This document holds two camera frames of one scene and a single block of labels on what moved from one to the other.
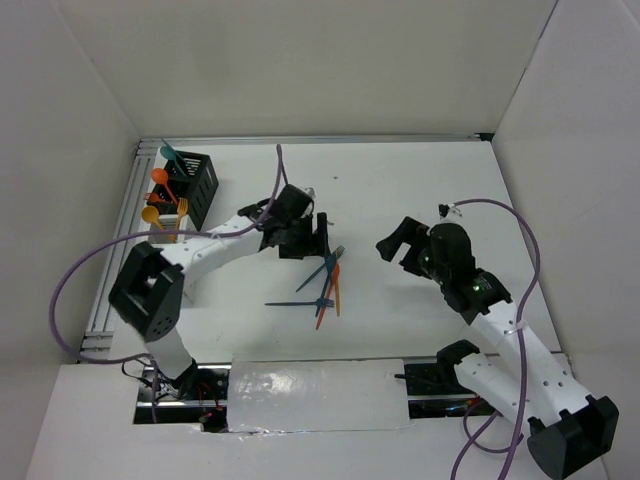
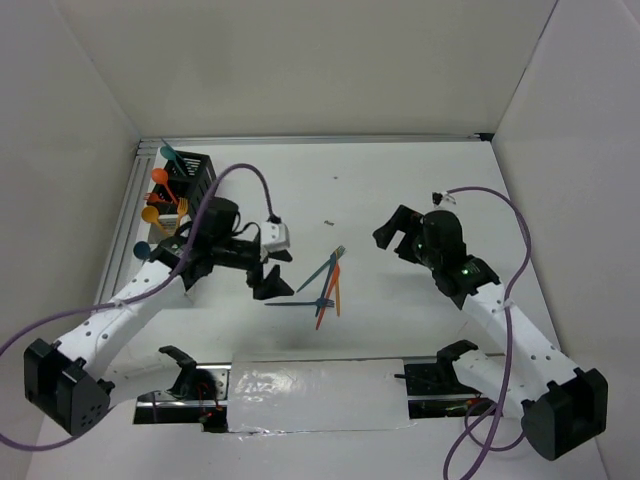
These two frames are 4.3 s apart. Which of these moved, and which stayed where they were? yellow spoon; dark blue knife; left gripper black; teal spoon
Moved: left gripper black
Stayed: teal spoon; yellow spoon; dark blue knife
